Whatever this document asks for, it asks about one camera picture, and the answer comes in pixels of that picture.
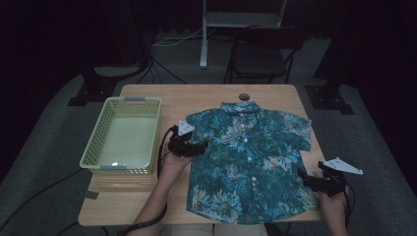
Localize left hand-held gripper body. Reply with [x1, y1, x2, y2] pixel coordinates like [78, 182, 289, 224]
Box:
[168, 119, 198, 157]

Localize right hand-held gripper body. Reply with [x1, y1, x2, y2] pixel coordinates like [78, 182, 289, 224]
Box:
[308, 157, 364, 199]

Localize teal floral short-sleeved shirt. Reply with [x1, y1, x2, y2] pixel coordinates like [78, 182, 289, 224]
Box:
[185, 100, 321, 225]

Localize person's right hand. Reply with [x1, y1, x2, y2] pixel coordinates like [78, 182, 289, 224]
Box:
[319, 191, 349, 215]

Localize person's left hand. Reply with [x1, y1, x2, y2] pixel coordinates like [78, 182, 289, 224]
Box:
[158, 151, 195, 183]

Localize pale green plastic basket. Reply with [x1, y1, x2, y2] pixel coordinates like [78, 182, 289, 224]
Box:
[79, 96, 162, 175]

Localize black stand base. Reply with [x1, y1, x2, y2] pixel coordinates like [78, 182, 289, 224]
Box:
[67, 63, 150, 107]
[304, 83, 356, 116]

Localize person's legs in beige trousers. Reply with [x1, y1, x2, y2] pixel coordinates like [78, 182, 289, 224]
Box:
[160, 223, 268, 236]

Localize black folding chair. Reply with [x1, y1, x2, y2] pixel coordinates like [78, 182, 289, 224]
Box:
[223, 27, 308, 86]

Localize white metal stand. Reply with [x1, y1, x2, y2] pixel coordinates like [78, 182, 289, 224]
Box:
[199, 0, 288, 70]

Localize right hand-held gripper cable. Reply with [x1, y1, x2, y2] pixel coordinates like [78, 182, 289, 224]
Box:
[342, 183, 357, 230]

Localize black cables behind table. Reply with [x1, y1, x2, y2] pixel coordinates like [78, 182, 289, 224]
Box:
[137, 55, 189, 86]

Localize white floor cable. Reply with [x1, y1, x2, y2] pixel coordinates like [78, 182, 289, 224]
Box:
[151, 28, 217, 47]

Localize long black floor cable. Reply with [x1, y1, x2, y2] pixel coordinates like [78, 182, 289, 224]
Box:
[0, 167, 85, 227]

